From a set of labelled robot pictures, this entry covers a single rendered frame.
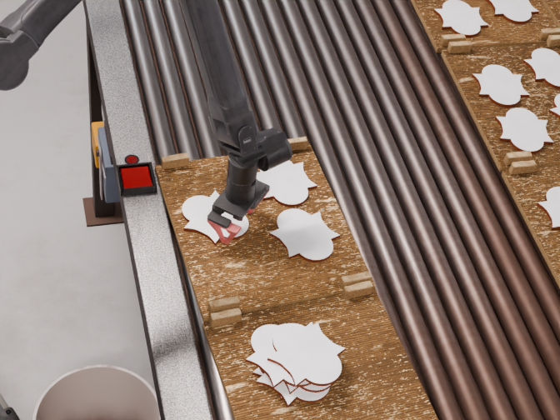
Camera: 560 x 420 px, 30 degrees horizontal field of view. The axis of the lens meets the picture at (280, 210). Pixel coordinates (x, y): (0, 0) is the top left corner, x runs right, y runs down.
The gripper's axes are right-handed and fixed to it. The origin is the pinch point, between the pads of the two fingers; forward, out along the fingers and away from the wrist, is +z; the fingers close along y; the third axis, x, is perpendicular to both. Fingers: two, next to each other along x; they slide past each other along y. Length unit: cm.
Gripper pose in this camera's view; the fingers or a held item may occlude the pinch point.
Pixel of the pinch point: (237, 224)
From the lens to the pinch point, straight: 211.6
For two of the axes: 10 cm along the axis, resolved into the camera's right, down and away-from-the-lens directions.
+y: 4.6, -6.3, 6.2
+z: -1.0, 6.6, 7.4
